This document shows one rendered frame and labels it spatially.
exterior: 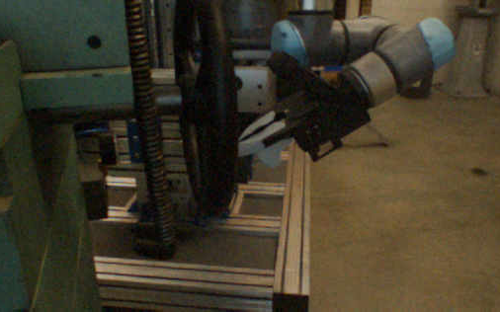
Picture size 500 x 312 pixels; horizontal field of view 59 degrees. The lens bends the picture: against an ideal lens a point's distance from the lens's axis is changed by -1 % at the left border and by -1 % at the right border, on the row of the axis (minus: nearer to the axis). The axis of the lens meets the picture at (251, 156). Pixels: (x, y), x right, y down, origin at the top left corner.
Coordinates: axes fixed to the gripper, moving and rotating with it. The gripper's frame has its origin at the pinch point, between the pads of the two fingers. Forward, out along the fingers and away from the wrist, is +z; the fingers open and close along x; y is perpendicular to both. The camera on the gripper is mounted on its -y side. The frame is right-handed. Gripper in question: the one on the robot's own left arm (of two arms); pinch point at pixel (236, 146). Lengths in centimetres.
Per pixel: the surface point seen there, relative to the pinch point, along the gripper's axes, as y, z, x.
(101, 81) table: -22.2, 6.9, -17.3
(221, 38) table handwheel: -19.9, -4.4, -17.1
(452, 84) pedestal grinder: 194, -182, 252
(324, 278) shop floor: 86, -1, 47
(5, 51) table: -28.5, 11.2, -19.5
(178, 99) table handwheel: -13.7, 2.7, -7.9
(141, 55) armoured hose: -21.0, 3.1, -11.6
